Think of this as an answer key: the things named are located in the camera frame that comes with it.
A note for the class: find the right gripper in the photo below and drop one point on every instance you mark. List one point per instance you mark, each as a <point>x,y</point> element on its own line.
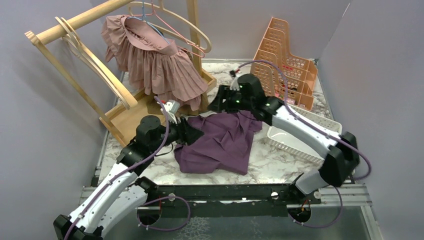
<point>218,104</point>

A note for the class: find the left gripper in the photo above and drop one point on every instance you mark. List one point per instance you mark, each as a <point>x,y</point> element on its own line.
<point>187,135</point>

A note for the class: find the purple garment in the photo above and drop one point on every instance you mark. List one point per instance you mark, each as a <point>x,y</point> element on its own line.
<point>225,145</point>

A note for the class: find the brown skirt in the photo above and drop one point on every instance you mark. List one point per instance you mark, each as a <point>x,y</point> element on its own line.
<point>153,107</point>

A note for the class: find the pink skirt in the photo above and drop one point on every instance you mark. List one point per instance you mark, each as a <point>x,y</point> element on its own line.
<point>154,64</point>

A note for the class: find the wooden hanger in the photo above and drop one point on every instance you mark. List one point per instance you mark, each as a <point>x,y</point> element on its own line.
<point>76,46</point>
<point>185,23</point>

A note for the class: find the blue wire hanger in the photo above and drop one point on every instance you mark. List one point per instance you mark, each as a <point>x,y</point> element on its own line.
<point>143,17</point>

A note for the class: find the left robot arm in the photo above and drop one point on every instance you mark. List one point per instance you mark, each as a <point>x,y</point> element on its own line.
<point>124,188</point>

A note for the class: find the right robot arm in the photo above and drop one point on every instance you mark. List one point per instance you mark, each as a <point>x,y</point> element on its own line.
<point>339,151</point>

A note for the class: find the white perforated basket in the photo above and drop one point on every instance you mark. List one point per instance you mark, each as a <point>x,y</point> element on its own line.
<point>298,139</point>

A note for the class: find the peach plastic file organizer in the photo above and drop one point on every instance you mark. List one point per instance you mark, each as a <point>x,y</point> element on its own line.
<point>301,73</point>

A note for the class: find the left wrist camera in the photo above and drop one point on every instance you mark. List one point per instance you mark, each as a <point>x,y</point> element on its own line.
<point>171,108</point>

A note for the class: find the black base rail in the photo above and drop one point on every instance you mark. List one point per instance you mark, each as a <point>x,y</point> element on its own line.
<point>219,200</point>

